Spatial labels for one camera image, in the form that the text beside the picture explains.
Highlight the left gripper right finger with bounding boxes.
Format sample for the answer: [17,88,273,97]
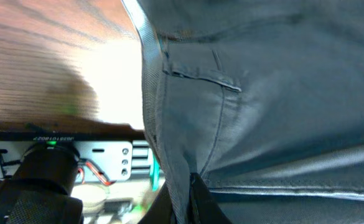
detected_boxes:
[189,173,231,224]

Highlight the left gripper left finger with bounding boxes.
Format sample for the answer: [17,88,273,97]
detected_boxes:
[138,184,173,224]

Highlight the grey cargo shorts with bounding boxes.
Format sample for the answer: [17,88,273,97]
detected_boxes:
[124,0,364,223]

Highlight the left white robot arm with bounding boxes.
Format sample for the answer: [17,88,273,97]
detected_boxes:
[0,143,231,224]

